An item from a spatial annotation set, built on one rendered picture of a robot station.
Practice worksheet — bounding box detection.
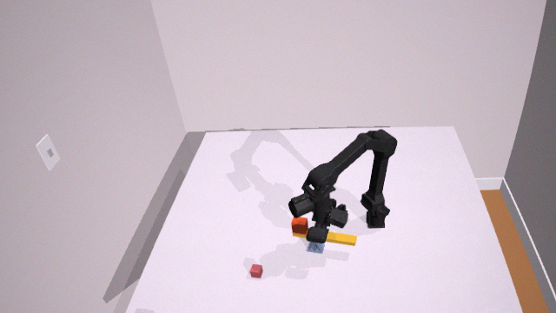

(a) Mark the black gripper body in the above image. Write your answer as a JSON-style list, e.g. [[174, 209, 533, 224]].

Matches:
[[306, 198, 336, 243]]

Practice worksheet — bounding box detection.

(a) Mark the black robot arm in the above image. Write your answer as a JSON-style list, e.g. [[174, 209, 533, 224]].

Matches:
[[288, 130, 397, 229]]

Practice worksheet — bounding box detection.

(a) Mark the yellow bar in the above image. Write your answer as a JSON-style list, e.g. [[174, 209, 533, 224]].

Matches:
[[291, 216, 357, 246]]

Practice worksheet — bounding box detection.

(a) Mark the small pink cube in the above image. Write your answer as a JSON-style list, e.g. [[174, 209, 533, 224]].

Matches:
[[250, 264, 262, 279]]

